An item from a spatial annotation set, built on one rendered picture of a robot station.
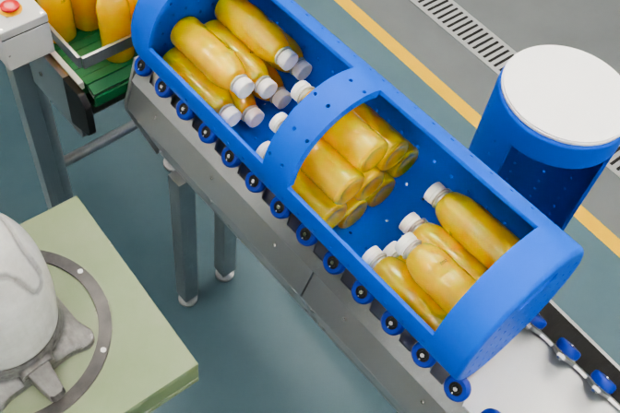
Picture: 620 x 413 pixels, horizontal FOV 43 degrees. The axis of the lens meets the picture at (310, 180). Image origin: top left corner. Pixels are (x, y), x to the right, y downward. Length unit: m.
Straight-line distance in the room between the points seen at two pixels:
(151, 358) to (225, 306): 1.24
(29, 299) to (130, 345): 0.22
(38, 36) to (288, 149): 0.60
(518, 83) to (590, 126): 0.17
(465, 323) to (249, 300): 1.36
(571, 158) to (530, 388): 0.48
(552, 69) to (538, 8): 1.87
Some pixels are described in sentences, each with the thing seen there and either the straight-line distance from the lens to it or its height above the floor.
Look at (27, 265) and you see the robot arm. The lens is 1.04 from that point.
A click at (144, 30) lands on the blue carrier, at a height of 1.13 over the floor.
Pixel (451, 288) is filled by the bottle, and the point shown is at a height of 1.13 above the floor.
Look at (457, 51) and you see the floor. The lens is 3.27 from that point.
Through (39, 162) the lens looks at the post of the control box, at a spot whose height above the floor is 0.60.
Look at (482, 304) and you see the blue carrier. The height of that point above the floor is 1.20.
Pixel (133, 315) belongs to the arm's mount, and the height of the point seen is 1.06.
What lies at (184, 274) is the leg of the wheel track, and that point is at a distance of 2.25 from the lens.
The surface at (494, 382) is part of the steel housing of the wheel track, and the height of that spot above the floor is 0.93.
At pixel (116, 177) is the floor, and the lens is 2.71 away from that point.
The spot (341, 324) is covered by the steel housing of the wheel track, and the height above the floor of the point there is 0.86.
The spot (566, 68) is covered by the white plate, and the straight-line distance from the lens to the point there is 1.75.
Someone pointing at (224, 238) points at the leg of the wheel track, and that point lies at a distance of 2.25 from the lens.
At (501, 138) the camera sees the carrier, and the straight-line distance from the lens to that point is 1.68.
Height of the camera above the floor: 2.16
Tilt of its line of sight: 53 degrees down
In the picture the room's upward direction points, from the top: 9 degrees clockwise
